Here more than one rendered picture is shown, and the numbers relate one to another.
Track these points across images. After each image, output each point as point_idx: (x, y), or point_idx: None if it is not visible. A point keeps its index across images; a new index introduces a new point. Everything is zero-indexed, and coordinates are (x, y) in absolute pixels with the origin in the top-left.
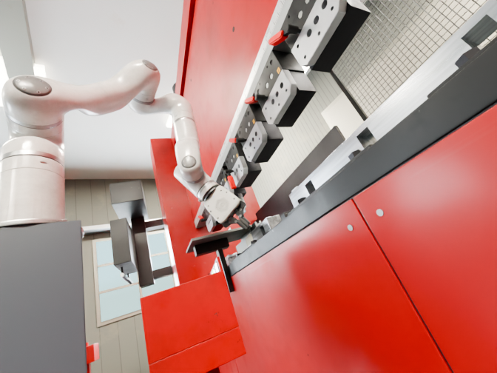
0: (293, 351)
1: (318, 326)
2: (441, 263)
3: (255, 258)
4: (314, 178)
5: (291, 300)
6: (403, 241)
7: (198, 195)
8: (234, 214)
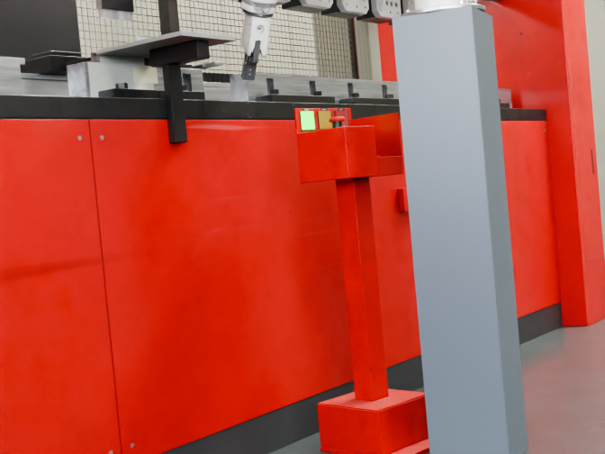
0: (274, 213)
1: (307, 188)
2: None
3: (257, 117)
4: (276, 80)
5: (289, 167)
6: None
7: (274, 5)
8: (244, 49)
